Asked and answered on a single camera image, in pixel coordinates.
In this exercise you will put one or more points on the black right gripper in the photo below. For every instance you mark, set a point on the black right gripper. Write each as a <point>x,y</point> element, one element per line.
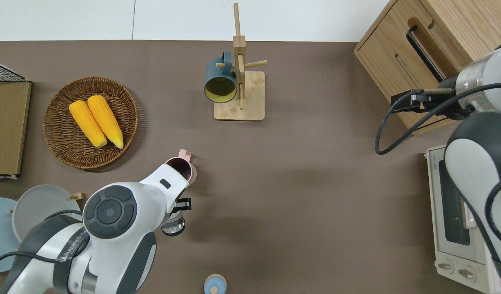
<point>450,102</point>

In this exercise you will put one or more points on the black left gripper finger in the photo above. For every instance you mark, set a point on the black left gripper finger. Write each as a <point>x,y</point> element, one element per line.
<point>183,199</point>

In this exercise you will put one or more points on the white bottle with steel base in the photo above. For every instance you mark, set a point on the white bottle with steel base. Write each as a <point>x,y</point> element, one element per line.
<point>173,225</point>

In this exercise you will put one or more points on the pink mug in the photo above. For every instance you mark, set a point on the pink mug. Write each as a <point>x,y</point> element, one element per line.
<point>183,168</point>

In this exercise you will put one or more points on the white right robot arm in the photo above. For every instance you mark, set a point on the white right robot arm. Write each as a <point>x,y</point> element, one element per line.
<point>466,163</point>

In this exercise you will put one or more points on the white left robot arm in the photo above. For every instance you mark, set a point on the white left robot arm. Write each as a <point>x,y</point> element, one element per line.
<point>111,212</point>

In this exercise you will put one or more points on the light wooden cabinet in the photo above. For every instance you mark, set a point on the light wooden cabinet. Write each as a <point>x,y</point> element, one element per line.
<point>397,53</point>

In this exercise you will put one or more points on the small blue bell button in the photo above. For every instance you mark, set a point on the small blue bell button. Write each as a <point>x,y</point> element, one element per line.
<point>214,284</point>

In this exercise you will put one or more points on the wooden plate rack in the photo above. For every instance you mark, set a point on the wooden plate rack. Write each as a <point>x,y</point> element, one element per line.
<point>76,196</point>

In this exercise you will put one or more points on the yellow corn cob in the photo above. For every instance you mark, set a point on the yellow corn cob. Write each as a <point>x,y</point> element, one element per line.
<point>87,122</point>
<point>105,118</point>

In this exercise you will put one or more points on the brown table mat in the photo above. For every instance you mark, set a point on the brown table mat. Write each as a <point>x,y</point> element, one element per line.
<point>295,183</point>

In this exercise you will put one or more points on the dark blue mug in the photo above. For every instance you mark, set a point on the dark blue mug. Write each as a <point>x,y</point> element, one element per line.
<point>219,87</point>

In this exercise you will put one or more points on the wooden mug rack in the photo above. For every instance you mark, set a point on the wooden mug rack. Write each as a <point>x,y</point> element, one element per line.
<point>252,98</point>

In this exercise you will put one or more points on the white toaster oven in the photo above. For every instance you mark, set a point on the white toaster oven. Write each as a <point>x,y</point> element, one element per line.
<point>438,228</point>

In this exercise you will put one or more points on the brown wicker basket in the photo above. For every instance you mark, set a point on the brown wicker basket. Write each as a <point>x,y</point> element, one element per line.
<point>62,134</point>

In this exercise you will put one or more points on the grey plate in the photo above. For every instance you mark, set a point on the grey plate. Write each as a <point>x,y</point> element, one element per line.
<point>42,204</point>

